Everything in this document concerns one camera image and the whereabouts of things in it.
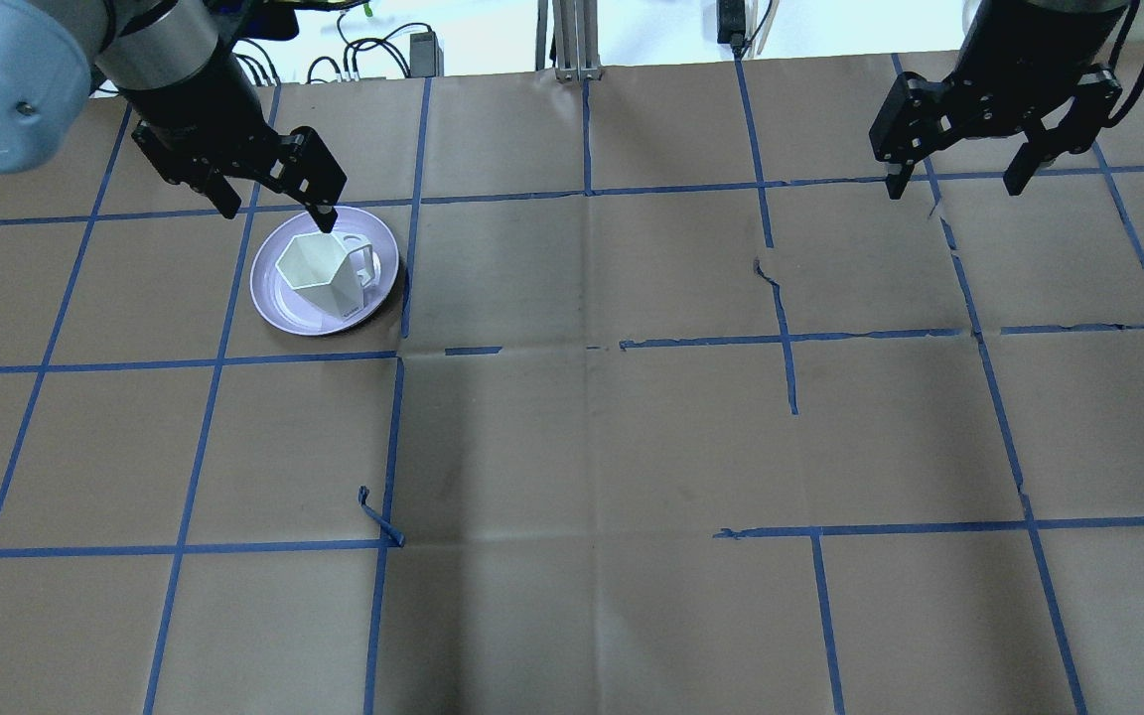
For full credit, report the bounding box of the aluminium frame post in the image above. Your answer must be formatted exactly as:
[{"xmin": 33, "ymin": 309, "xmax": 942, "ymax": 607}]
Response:
[{"xmin": 534, "ymin": 1, "xmax": 603, "ymax": 84}]

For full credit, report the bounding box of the black power adapter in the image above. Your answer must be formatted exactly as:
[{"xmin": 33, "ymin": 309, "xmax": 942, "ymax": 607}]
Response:
[{"xmin": 407, "ymin": 29, "xmax": 444, "ymax": 78}]

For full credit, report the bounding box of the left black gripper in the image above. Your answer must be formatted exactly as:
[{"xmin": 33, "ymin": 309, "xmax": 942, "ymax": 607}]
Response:
[{"xmin": 132, "ymin": 59, "xmax": 347, "ymax": 232}]

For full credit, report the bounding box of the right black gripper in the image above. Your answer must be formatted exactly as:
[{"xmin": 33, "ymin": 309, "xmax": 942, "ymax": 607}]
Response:
[{"xmin": 869, "ymin": 10, "xmax": 1125, "ymax": 201}]

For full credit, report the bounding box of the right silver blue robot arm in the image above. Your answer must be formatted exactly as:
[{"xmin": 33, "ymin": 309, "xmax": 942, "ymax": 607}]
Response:
[{"xmin": 869, "ymin": 1, "xmax": 1144, "ymax": 200}]

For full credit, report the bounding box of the lavender plate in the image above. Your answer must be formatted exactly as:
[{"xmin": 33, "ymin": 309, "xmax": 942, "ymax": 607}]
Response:
[{"xmin": 249, "ymin": 207, "xmax": 402, "ymax": 337}]

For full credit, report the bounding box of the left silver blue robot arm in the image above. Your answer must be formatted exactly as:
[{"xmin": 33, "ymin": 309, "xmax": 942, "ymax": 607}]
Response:
[{"xmin": 0, "ymin": 1, "xmax": 347, "ymax": 232}]

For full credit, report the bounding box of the white faceted cup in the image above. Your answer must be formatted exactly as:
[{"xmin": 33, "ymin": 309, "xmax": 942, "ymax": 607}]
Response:
[{"xmin": 275, "ymin": 232, "xmax": 376, "ymax": 320}]

